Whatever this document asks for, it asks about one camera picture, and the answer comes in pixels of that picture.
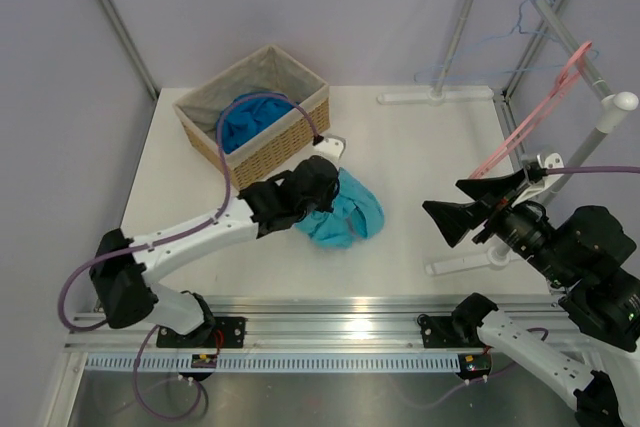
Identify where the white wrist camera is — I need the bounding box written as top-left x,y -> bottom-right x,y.
312,135 -> 347,162
515,149 -> 564,205

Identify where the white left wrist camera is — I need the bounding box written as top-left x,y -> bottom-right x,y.
312,135 -> 347,162

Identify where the perforated cable duct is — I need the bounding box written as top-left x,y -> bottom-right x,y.
85,353 -> 461,373

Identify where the wicker basket with liner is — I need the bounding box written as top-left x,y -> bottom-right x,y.
174,45 -> 330,190

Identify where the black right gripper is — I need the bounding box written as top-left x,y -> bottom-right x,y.
422,166 -> 575,284

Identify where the light blue t shirt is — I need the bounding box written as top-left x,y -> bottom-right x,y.
295,168 -> 385,249

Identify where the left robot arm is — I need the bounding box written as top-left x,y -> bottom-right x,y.
89,156 -> 340,346

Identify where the pink plastic hanger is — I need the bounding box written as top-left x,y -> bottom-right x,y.
469,41 -> 593,180

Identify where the light blue wire hanger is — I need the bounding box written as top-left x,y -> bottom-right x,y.
413,0 -> 600,84

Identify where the grey clothes rack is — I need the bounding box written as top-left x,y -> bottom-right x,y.
377,0 -> 640,277

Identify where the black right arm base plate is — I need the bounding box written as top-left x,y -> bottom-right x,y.
416,314 -> 484,349

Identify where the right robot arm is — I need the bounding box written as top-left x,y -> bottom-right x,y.
418,165 -> 639,426

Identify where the dark blue cloth in basket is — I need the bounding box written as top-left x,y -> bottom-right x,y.
220,92 -> 293,154

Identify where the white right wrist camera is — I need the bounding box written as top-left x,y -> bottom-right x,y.
515,149 -> 564,205

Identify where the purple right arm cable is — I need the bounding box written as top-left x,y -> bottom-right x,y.
542,165 -> 640,178

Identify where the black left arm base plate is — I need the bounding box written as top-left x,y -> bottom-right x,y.
156,316 -> 247,349

